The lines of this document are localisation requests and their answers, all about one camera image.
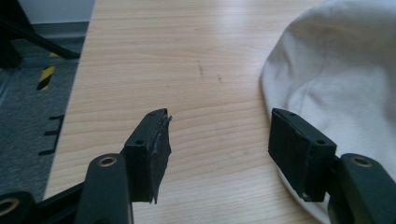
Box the white cloth garment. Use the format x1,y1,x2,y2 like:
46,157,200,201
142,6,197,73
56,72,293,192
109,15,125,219
260,0,396,224

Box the black tape marks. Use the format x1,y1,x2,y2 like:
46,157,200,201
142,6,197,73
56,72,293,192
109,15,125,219
38,114,65,156

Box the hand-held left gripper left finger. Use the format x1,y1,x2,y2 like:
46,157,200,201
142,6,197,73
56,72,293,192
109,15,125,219
120,107,173,205

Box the yellow black striped tape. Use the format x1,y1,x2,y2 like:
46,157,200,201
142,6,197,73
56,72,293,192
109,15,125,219
35,64,56,91

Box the black metal stand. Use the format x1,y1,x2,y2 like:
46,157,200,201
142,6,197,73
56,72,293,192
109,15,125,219
0,0,81,69

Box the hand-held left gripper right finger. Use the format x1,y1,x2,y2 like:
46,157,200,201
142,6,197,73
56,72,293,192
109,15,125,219
267,107,338,203

